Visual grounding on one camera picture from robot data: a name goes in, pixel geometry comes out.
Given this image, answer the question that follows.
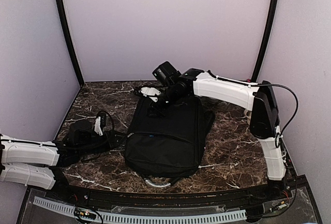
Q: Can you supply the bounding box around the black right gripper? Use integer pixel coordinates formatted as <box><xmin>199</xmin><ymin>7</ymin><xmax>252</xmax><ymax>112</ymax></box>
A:
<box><xmin>146</xmin><ymin>84</ymin><xmax>184</xmax><ymax>118</ymax></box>

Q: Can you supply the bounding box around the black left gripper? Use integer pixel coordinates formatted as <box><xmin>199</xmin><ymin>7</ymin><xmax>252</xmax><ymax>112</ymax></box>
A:
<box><xmin>77</xmin><ymin>130</ymin><xmax>128</xmax><ymax>158</ymax></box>

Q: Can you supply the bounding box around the black student bag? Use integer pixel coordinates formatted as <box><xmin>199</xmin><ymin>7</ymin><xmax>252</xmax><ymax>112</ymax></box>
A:
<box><xmin>124</xmin><ymin>96</ymin><xmax>215</xmax><ymax>188</ymax></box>

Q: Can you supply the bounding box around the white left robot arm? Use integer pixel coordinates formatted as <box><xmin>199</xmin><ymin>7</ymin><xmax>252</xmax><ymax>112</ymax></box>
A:
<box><xmin>1</xmin><ymin>131</ymin><xmax>125</xmax><ymax>201</ymax></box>

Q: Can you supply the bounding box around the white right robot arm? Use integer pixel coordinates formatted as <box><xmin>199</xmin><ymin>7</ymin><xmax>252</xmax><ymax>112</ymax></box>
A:
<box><xmin>151</xmin><ymin>63</ymin><xmax>287</xmax><ymax>200</ymax></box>

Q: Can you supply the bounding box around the small circuit board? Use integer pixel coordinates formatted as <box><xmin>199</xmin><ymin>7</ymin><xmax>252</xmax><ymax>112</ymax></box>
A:
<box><xmin>74</xmin><ymin>207</ymin><xmax>97</xmax><ymax>220</ymax></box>

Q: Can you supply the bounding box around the beige ceramic mug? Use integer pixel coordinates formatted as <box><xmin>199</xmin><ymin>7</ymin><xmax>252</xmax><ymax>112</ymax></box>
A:
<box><xmin>244</xmin><ymin>109</ymin><xmax>252</xmax><ymax>124</ymax></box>

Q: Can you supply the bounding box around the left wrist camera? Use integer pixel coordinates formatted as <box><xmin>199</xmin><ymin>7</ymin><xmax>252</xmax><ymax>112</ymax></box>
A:
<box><xmin>94</xmin><ymin>115</ymin><xmax>107</xmax><ymax>136</ymax></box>

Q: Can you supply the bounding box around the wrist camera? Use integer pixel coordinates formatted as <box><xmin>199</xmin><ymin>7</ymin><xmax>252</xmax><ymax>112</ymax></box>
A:
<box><xmin>139</xmin><ymin>87</ymin><xmax>161</xmax><ymax>102</ymax></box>
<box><xmin>94</xmin><ymin>115</ymin><xmax>107</xmax><ymax>136</ymax></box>

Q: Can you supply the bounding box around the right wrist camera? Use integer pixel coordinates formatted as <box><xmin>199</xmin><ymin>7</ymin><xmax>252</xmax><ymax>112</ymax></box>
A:
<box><xmin>139</xmin><ymin>87</ymin><xmax>161</xmax><ymax>102</ymax></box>

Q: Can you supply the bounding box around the white slotted cable duct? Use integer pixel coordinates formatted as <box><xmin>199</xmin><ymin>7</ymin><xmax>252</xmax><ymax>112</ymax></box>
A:
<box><xmin>33</xmin><ymin>197</ymin><xmax>247</xmax><ymax>223</ymax></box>

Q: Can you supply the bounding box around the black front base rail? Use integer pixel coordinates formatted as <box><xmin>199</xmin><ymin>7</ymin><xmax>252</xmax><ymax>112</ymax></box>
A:
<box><xmin>28</xmin><ymin>176</ymin><xmax>308</xmax><ymax>212</ymax></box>

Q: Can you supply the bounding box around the right black corner post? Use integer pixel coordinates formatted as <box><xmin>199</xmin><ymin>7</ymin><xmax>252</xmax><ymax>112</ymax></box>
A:
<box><xmin>250</xmin><ymin>0</ymin><xmax>278</xmax><ymax>82</ymax></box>

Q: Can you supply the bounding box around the black corner post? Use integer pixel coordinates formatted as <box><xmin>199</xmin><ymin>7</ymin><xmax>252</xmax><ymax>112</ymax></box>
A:
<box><xmin>250</xmin><ymin>0</ymin><xmax>278</xmax><ymax>82</ymax></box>
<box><xmin>55</xmin><ymin>0</ymin><xmax>85</xmax><ymax>87</ymax></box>

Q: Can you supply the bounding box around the left black corner post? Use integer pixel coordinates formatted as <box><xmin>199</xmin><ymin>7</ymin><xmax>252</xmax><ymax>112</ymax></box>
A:
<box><xmin>55</xmin><ymin>0</ymin><xmax>85</xmax><ymax>87</ymax></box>

